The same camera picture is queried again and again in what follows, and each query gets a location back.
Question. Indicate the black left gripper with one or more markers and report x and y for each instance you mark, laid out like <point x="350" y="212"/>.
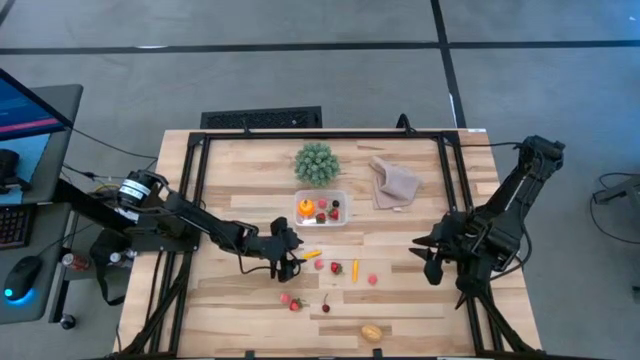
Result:
<point x="285" y="242"/>

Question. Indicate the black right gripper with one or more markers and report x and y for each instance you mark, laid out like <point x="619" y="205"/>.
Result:
<point x="457" y="240"/>

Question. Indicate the pink toy strawberry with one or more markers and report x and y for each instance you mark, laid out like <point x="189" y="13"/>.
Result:
<point x="285" y="298"/>
<point x="372" y="279"/>
<point x="322" y="203"/>
<point x="318" y="264"/>

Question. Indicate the dark red toy cherry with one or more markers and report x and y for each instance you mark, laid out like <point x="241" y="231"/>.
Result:
<point x="326" y="307"/>

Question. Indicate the small orange toy pumpkin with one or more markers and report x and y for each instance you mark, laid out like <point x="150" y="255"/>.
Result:
<point x="306" y="207"/>

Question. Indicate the yellow-orange toy pepper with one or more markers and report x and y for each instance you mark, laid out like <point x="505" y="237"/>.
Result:
<point x="355" y="270"/>

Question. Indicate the clear plastic tupperware container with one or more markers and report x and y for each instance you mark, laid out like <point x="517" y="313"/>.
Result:
<point x="345" y="197"/>

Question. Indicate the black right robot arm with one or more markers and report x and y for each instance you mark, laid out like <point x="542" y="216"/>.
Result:
<point x="525" y="190"/>

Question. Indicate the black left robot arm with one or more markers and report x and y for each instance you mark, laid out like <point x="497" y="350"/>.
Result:
<point x="215" y="227"/>

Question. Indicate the beige folded cloth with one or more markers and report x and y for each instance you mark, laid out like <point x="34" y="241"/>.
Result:
<point x="395" y="187"/>

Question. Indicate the black table clamp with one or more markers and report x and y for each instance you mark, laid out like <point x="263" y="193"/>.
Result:
<point x="378" y="355"/>
<point x="250" y="355"/>

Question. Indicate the green artificial plant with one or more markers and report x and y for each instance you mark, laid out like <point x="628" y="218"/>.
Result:
<point x="316" y="165"/>

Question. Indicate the white table label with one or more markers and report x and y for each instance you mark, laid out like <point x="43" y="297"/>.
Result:
<point x="477" y="130"/>

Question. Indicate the black floor vent grate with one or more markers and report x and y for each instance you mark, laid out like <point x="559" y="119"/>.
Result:
<point x="260" y="118"/>

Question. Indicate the small bottle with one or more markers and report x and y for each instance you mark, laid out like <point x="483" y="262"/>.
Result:
<point x="120" y="257"/>

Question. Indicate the red soda can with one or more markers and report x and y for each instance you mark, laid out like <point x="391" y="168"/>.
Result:
<point x="75" y="261"/>

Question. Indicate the black desk caster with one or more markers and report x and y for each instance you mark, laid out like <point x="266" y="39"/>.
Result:
<point x="68" y="321"/>

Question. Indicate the black computer mouse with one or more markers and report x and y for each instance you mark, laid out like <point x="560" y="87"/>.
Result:
<point x="21" y="279"/>

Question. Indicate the black keyboard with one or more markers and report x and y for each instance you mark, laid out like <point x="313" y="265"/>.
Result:
<point x="15" y="227"/>

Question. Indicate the grey desk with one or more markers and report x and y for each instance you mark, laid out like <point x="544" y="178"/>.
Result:
<point x="65" y="100"/>

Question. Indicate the black monitor stand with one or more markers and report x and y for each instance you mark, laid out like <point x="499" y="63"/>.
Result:
<point x="7" y="165"/>

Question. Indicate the computer monitor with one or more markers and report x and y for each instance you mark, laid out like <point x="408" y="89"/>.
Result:
<point x="25" y="112"/>

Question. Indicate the black aluminium table frame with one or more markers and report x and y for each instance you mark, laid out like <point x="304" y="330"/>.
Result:
<point x="325" y="135"/>

